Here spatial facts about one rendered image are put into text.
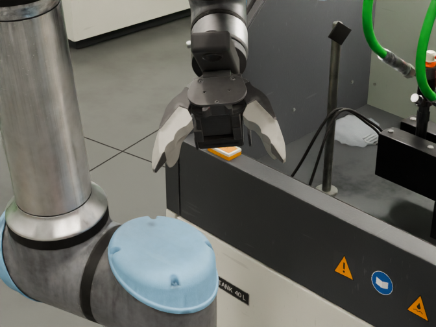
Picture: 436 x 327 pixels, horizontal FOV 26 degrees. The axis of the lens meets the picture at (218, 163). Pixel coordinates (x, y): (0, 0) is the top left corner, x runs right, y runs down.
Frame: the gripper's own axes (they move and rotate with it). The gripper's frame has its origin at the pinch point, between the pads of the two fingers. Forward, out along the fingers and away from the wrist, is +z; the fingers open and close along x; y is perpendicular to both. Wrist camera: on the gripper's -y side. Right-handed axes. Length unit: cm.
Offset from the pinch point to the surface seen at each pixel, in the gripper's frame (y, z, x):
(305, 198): 32.2, -19.4, -9.9
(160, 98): 195, -206, 45
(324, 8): 36, -67, -16
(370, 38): 11.3, -31.1, -20.8
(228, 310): 63, -20, 5
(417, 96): 29, -35, -29
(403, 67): 20.5, -34.2, -26.3
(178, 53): 211, -251, 41
